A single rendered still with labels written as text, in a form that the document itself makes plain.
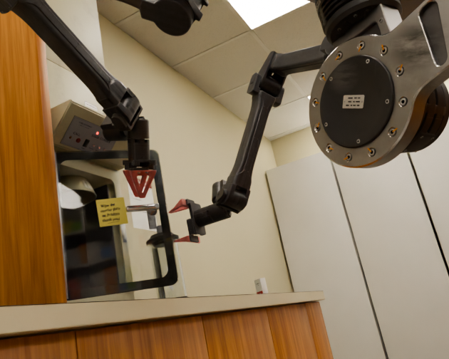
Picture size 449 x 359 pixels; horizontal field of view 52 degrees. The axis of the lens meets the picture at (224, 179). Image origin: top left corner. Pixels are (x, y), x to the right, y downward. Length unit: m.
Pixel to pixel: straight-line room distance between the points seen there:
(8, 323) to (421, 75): 0.67
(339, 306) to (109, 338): 3.26
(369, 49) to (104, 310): 0.63
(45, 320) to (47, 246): 0.38
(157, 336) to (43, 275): 0.30
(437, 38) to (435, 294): 3.39
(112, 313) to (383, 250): 3.28
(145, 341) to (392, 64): 0.71
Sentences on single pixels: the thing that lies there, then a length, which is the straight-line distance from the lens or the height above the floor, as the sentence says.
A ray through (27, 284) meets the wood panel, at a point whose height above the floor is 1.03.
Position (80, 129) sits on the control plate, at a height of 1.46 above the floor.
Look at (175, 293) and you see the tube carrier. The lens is 1.47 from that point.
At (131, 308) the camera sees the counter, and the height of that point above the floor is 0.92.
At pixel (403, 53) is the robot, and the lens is 0.70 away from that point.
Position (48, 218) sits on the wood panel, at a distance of 1.16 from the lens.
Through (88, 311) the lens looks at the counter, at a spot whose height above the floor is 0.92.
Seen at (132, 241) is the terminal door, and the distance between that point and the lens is 1.29.
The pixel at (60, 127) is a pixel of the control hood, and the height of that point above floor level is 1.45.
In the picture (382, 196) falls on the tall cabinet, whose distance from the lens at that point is 4.07.
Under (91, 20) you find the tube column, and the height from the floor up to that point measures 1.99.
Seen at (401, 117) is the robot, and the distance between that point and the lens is 0.69.
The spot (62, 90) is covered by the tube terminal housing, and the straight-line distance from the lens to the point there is 1.52.
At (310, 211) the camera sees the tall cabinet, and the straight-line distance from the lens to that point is 4.18.
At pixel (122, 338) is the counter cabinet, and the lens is 0.98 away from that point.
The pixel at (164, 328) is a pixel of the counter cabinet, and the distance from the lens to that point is 1.10.
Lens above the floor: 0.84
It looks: 18 degrees up
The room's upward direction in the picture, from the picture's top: 12 degrees counter-clockwise
